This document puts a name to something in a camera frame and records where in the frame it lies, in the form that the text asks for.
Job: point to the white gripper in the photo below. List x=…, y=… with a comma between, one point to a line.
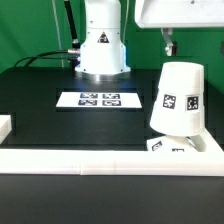
x=168, y=14

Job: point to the white lamp shade cone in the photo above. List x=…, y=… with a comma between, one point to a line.
x=179, y=106

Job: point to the white lamp base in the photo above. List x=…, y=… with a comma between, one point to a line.
x=168, y=143

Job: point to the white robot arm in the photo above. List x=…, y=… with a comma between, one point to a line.
x=103, y=53

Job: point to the white marker tag sheet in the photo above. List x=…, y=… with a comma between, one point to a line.
x=98, y=100

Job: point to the white foam border frame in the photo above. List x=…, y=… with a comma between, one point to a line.
x=207, y=161

